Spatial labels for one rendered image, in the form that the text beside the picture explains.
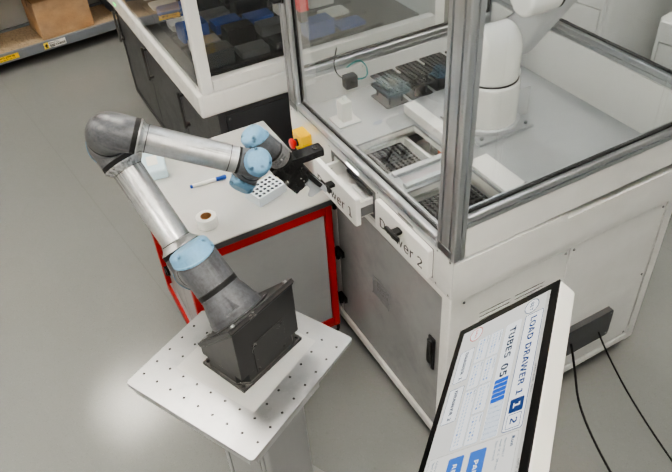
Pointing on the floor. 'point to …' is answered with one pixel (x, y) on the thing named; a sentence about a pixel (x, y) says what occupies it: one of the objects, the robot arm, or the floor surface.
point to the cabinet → (487, 296)
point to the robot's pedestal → (294, 435)
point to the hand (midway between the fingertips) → (322, 184)
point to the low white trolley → (258, 236)
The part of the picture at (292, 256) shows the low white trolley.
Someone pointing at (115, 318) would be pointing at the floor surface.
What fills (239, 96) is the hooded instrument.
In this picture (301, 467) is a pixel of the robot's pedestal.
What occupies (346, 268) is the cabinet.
